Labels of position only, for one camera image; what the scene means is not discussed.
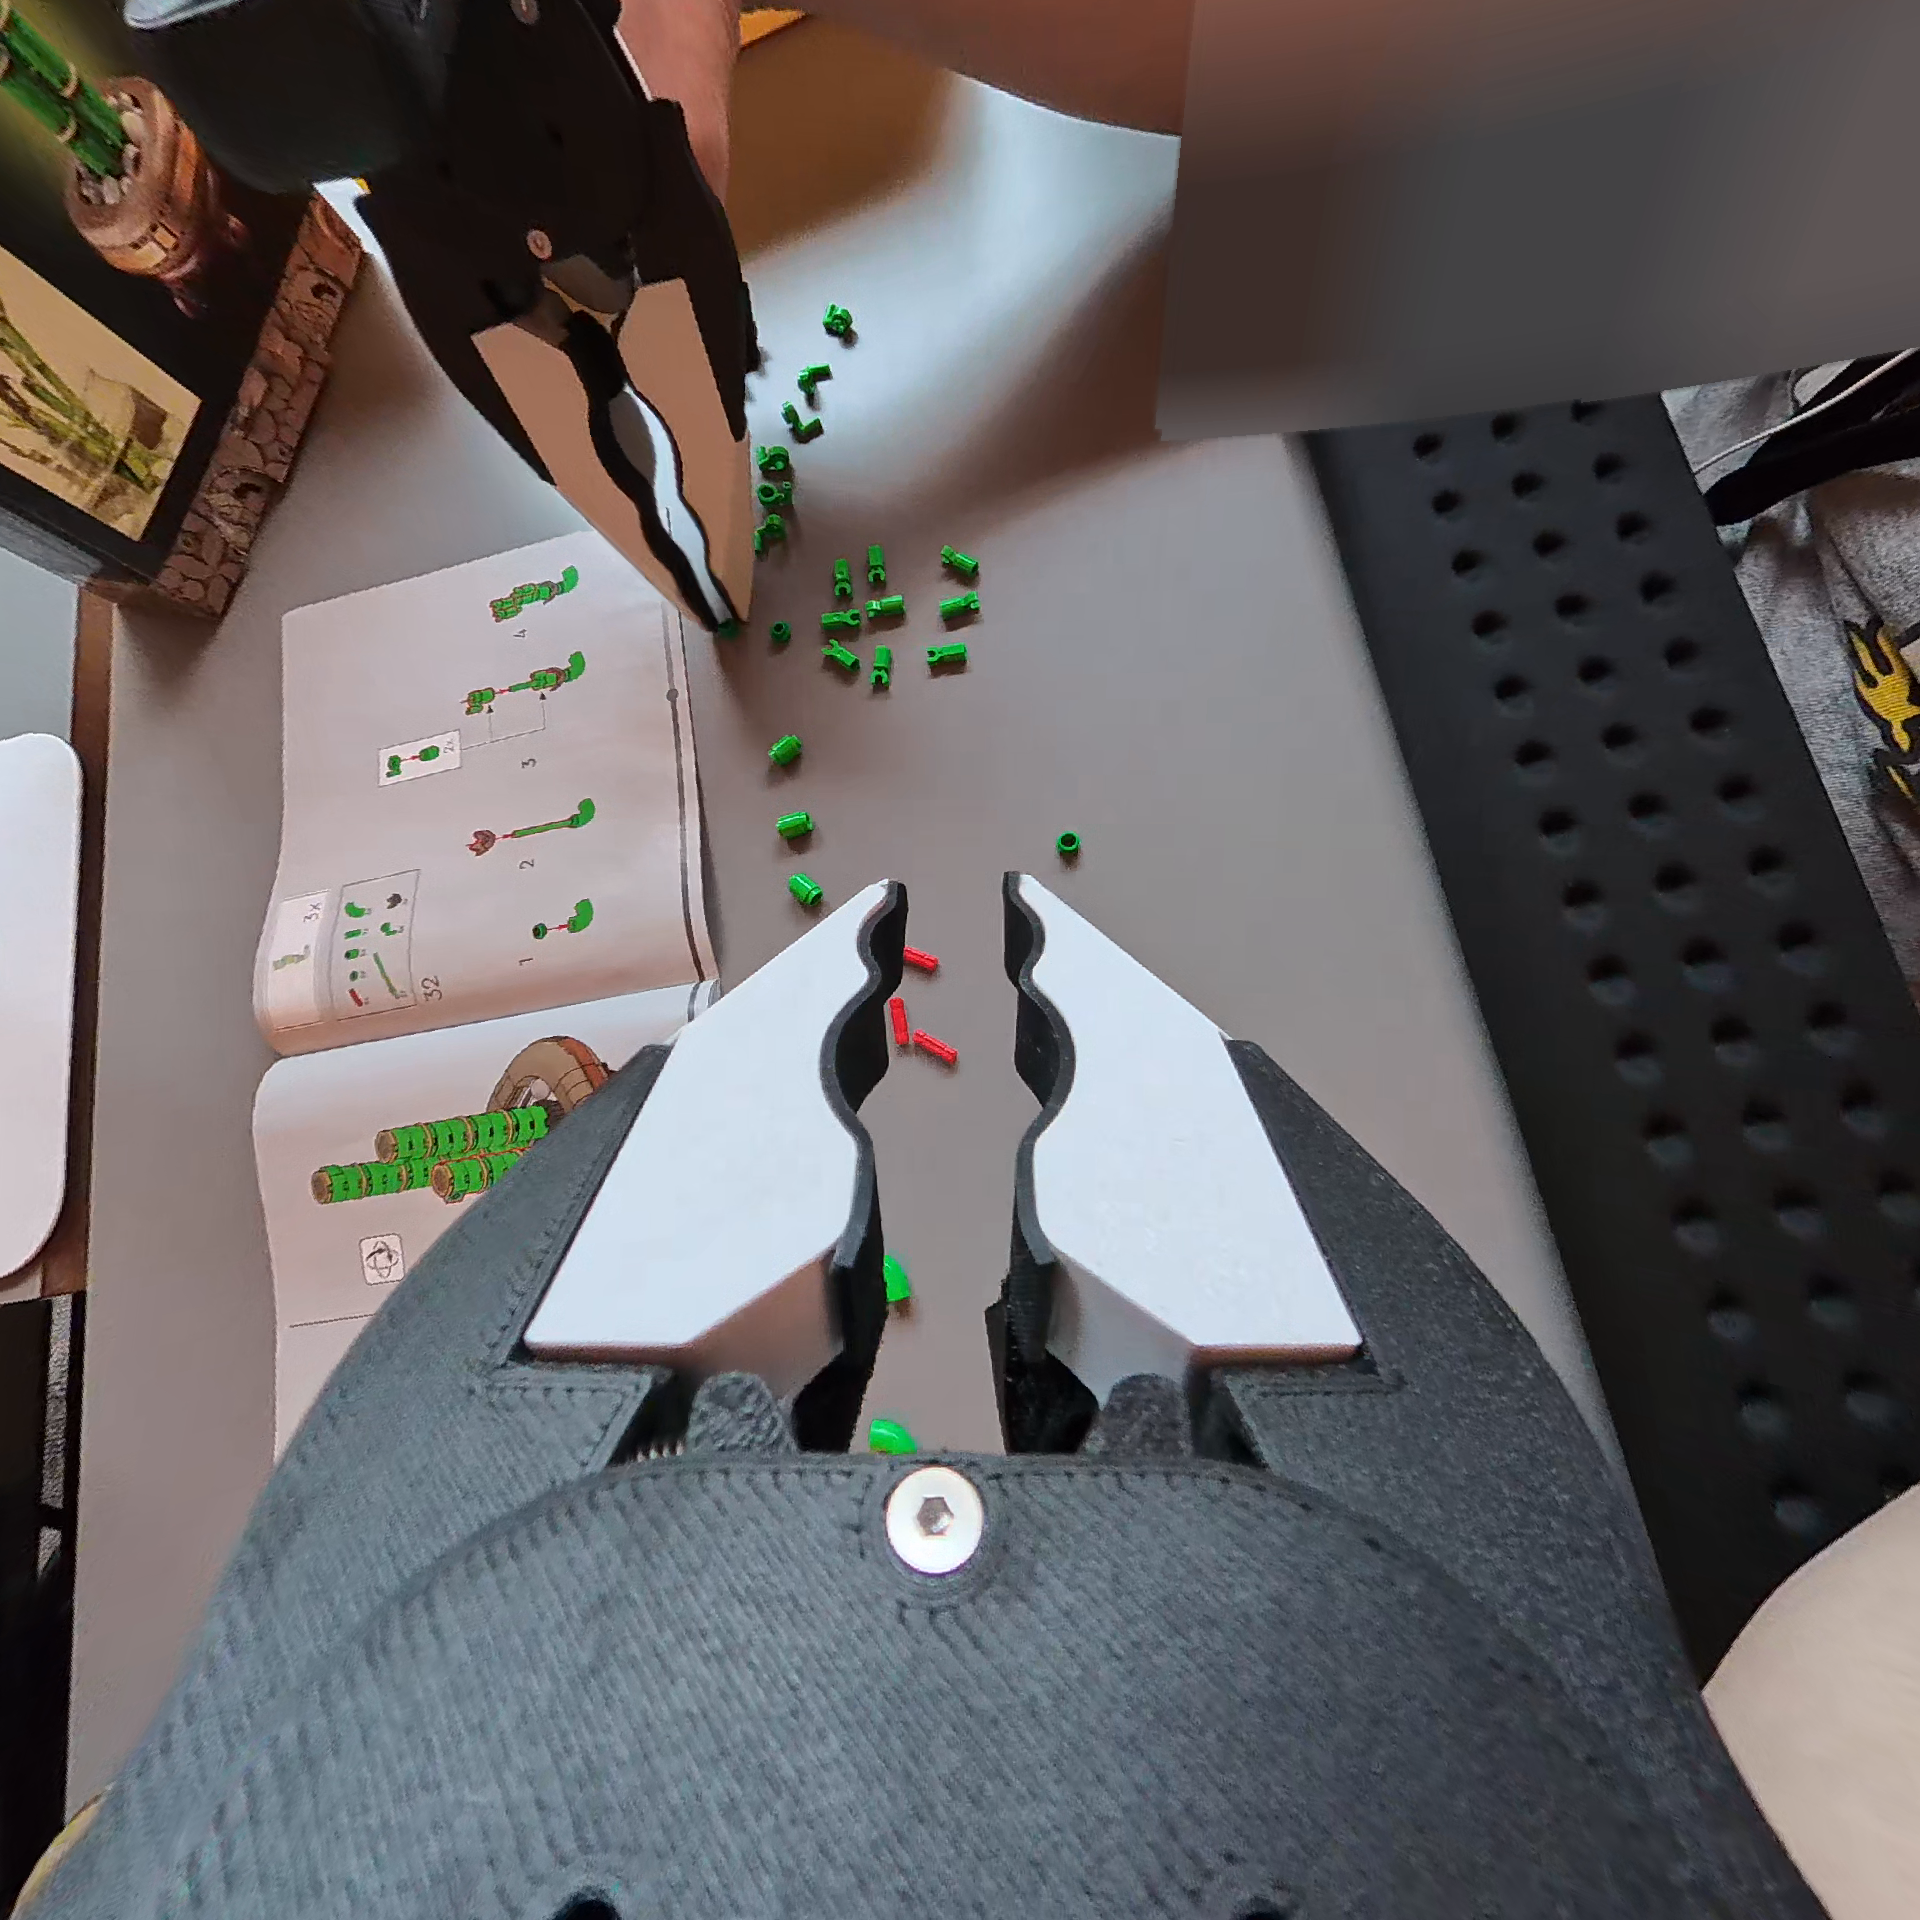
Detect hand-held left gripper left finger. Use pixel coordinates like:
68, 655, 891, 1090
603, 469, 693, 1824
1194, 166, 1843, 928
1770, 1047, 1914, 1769
523, 878, 912, 1454

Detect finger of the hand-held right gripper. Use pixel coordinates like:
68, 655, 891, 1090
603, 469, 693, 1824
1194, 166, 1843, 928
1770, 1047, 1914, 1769
467, 314, 710, 619
625, 282, 756, 632

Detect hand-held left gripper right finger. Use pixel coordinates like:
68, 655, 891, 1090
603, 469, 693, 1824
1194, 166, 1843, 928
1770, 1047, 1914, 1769
984, 870, 1368, 1454

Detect small green lego pieces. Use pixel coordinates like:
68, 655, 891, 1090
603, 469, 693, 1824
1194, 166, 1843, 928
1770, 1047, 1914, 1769
715, 300, 991, 914

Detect person's right forearm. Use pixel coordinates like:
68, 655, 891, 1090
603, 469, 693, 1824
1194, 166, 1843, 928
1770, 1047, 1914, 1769
613, 0, 1190, 210

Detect black lego set box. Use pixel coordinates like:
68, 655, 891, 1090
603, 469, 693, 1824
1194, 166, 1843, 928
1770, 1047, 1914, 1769
0, 0, 369, 623

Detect lego instruction booklet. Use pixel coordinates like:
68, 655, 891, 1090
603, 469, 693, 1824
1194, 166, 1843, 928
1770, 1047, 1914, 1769
248, 528, 725, 1459

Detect black perforated panel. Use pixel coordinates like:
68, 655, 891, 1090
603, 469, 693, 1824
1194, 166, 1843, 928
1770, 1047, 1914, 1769
1302, 393, 1920, 1674

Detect white rounded board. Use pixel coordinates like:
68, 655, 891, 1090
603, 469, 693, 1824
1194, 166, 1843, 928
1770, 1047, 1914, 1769
0, 731, 85, 1290

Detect grey printed shirt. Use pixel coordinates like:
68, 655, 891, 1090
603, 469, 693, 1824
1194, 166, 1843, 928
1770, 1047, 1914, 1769
1662, 347, 1920, 849

